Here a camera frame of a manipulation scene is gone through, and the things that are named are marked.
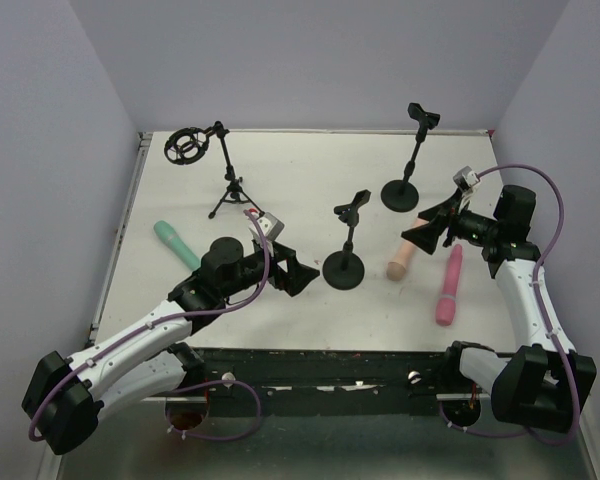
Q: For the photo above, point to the black round-base mic stand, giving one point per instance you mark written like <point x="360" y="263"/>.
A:
<point x="343" y="269"/>

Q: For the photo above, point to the beige toy microphone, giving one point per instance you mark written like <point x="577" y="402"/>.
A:
<point x="398" y="266"/>

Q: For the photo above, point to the black front mounting rail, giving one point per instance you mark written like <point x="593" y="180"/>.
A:
<point x="310" y="383"/>

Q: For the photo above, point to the pink toy microphone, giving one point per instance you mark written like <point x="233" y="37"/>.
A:
<point x="447" y="302"/>

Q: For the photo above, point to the black rear round-base stand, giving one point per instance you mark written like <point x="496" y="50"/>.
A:
<point x="401" y="195"/>

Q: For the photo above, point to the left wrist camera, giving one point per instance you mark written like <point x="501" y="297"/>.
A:
<point x="264" y="225"/>

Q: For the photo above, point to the mint green toy microphone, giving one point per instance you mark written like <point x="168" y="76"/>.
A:
<point x="171" y="239"/>

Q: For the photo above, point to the aluminium side frame rail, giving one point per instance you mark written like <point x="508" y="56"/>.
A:
<point x="145" y="139"/>

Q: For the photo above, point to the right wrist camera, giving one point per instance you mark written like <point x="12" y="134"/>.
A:
<point x="467" y="182"/>

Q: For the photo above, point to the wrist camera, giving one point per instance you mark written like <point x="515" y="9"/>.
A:
<point x="264" y="225"/>
<point x="467" y="182"/>

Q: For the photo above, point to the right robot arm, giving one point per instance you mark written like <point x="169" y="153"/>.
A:
<point x="545" y="383"/>

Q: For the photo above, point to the black tripod shock-mount stand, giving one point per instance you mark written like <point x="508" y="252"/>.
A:
<point x="188" y="145"/>

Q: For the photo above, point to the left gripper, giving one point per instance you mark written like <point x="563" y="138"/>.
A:
<point x="280" y="267"/>

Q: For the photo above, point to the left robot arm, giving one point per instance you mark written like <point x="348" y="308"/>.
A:
<point x="67" y="396"/>

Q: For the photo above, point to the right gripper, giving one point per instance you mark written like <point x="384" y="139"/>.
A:
<point x="448" y="226"/>

